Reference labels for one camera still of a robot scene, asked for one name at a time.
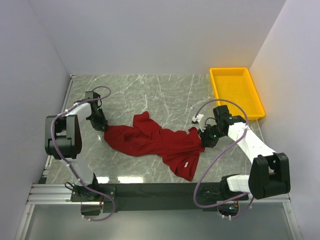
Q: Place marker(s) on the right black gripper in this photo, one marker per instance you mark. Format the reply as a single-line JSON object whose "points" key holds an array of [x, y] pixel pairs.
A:
{"points": [[206, 141]]}

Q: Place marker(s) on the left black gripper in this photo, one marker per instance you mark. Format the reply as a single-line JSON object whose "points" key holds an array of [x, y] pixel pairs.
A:
{"points": [[98, 126]]}

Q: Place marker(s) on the red t shirt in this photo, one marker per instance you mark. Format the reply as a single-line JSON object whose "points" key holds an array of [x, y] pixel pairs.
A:
{"points": [[180, 150]]}

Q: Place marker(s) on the yellow plastic tray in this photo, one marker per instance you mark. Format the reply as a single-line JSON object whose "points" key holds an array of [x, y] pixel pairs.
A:
{"points": [[235, 84]]}

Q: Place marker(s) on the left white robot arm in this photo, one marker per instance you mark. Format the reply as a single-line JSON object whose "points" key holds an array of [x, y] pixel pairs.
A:
{"points": [[63, 139]]}

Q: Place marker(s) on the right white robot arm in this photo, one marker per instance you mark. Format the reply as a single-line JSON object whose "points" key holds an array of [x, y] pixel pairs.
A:
{"points": [[270, 171]]}

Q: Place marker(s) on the black base beam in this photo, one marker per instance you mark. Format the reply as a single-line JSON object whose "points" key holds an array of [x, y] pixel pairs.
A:
{"points": [[137, 197]]}

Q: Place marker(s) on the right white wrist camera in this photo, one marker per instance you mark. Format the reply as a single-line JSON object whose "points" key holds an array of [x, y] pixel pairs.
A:
{"points": [[200, 121]]}

